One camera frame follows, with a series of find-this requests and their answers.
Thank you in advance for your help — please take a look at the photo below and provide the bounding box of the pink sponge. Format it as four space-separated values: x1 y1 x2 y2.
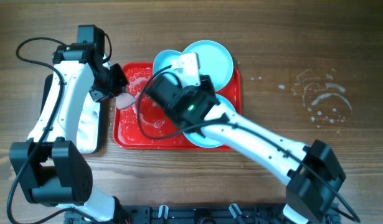
115 92 136 110

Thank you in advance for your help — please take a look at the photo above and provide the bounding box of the light blue plate front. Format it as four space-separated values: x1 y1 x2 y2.
183 94 235 148

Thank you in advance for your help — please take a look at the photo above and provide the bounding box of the light blue plate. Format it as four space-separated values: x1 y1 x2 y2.
183 94 235 148
153 49 182 85
182 40 234 91

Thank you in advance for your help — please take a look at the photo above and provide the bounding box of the light blue plate back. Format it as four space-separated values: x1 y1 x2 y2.
182 40 234 91

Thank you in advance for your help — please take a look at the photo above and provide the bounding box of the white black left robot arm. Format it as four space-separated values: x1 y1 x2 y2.
7 40 136 223

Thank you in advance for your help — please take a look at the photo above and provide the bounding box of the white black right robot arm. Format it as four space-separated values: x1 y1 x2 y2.
144 74 346 223

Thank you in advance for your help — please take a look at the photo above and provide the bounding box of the red plastic tray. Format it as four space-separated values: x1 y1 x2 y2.
112 62 242 151

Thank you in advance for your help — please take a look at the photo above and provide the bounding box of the black soapy water tray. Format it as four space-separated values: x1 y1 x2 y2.
40 73 105 154

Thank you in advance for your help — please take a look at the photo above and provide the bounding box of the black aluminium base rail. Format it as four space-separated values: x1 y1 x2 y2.
64 203 341 224

